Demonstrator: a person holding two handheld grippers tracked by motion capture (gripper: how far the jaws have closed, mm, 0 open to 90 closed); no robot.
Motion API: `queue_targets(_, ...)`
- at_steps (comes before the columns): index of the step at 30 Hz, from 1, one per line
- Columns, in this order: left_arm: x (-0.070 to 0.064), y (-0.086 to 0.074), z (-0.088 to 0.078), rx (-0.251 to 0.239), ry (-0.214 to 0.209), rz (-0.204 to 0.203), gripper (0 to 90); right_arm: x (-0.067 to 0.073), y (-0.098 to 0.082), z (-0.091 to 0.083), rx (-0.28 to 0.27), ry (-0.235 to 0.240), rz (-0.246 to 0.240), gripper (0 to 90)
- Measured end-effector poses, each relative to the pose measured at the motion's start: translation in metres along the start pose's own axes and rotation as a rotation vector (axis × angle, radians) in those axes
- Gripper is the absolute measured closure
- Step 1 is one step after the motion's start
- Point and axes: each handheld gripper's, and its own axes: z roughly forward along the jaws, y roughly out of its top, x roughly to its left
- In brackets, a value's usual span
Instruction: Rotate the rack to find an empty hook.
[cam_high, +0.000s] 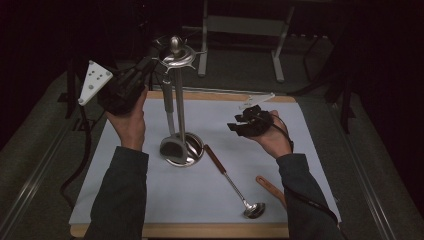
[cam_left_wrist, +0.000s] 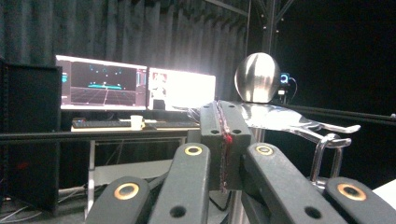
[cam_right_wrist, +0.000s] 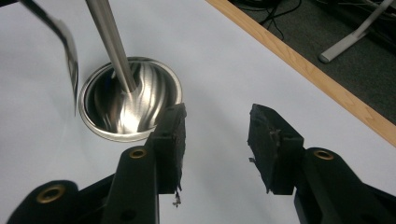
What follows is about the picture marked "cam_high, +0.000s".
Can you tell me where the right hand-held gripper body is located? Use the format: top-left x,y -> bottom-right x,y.
238,92 -> 276,138

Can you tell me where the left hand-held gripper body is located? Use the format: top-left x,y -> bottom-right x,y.
78,59 -> 151,116

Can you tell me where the steel ladle with brown handle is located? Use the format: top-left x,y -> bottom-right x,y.
203,144 -> 267,220

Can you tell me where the steel utensil rack stand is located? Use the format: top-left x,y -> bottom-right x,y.
151,35 -> 206,168

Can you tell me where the wooden rice paddle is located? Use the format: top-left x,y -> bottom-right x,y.
255,175 -> 288,211

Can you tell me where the person's right hand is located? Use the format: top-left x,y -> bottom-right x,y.
248,110 -> 294,159

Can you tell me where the person's left hand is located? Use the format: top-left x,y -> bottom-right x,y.
105,85 -> 149,152

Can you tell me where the white table sheet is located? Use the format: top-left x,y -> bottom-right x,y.
68,97 -> 342,225

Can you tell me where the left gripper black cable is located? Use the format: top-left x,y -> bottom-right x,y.
59,106 -> 93,211

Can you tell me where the white metal stand frame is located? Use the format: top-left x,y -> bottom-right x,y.
198,0 -> 296,83

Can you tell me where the metal floor rail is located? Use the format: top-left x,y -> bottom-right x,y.
329,103 -> 398,240
0,126 -> 73,240

